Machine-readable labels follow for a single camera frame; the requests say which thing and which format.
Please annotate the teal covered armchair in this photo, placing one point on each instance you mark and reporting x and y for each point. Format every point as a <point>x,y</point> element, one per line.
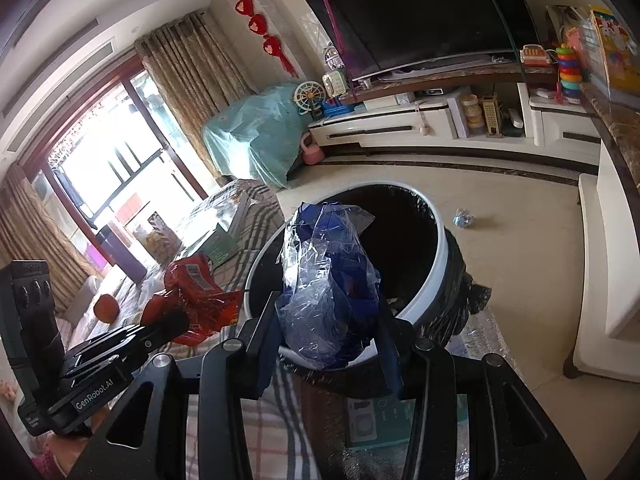
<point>250,135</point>

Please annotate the white remote control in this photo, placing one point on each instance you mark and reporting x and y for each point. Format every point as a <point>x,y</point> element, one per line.
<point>515,117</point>

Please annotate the green toy phone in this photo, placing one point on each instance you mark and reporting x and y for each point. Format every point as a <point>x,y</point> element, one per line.
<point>334,84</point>

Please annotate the crumpled blue foil wrapper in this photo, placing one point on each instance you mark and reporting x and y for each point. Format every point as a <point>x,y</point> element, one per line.
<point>462,217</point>

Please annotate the white television cabinet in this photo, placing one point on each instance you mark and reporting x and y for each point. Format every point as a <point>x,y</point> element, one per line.
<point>390,125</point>

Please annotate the red heart hanging decoration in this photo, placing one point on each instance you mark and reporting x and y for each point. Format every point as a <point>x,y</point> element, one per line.
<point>257,22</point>

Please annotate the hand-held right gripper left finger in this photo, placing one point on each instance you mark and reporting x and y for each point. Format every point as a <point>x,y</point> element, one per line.
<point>255,360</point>

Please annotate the apple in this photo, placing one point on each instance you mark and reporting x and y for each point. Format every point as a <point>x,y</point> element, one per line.
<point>106,308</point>

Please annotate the clear cookie jar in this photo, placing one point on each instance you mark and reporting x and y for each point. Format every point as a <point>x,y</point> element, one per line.
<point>157,240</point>

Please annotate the toy cash register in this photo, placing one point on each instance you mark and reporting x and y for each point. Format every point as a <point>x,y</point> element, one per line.
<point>535,55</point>

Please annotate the blue toy block set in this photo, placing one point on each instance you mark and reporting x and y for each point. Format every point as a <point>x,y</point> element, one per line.
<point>336,109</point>

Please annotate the pink printed cloth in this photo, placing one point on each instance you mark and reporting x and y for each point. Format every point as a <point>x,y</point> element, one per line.
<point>47,460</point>

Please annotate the green white carton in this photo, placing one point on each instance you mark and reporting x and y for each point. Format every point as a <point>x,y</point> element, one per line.
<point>220,247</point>

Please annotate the teal white flat box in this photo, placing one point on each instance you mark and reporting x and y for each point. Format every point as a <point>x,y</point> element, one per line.
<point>370,420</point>

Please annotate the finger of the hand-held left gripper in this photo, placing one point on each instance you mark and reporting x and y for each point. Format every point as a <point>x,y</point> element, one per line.
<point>130,332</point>
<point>110,360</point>

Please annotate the ceiling air vent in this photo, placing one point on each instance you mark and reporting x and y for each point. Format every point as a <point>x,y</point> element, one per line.
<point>60,75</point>
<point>55,42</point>

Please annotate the blue clear plastic wrapper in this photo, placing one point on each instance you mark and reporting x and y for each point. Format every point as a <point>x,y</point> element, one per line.
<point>325,285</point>

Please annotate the glass balcony door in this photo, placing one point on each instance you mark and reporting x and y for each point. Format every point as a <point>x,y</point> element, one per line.
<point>120,160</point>

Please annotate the red snack wrapper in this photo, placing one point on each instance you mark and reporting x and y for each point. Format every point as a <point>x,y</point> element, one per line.
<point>210,300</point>

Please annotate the silver foil mat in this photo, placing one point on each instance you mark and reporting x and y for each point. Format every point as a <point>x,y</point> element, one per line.
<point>480,340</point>

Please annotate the black set-top box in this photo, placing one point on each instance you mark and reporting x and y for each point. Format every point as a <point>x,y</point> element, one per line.
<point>433,92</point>

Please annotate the pink toy kettle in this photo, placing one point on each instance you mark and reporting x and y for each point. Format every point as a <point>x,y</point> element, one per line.
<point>312,152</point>

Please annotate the white waste bin black liner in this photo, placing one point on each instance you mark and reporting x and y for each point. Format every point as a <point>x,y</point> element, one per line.
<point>440,260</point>

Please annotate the pink sofa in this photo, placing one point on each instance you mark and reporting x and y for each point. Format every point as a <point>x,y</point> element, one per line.
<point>80,305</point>

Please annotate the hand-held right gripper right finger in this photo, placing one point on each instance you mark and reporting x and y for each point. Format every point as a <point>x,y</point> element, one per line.
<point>392,360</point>

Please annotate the toy house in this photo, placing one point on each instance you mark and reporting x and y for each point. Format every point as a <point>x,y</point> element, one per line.
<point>332,57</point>

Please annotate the wooden grid toy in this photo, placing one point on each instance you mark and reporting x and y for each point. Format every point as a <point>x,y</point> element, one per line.
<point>491,117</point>

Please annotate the green thin rod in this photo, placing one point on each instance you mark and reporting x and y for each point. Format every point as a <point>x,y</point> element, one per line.
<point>500,10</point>

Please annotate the black television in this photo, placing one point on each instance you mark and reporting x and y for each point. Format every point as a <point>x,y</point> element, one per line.
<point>425,15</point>

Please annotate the beige patterned curtain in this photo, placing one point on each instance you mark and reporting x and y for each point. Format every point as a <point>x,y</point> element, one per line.
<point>195,85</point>
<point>30,240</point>

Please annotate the purple thermos bottle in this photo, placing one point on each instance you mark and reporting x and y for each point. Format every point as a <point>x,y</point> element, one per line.
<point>117,250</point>

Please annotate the plaid blanket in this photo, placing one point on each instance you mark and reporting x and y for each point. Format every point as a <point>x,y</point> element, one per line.
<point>270,440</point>

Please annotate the cream lidded jar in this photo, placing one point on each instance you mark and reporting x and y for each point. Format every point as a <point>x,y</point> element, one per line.
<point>472,112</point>

